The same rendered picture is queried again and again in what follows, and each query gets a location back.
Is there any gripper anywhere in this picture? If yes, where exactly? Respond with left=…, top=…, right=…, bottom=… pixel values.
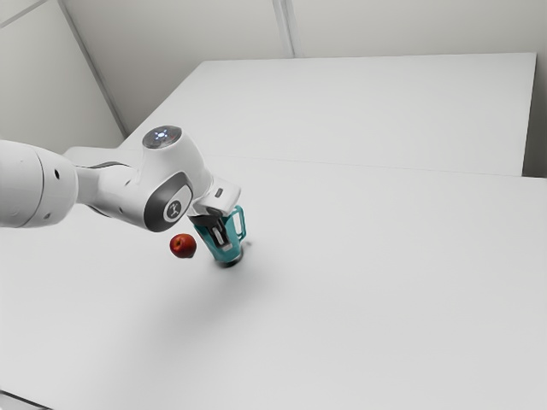
left=188, top=206, right=232, bottom=252

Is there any teal faceted mug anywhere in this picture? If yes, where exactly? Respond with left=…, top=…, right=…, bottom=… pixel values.
left=193, top=204, right=249, bottom=268

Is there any red apple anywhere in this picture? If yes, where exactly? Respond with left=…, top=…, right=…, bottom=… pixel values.
left=169, top=232, right=198, bottom=260

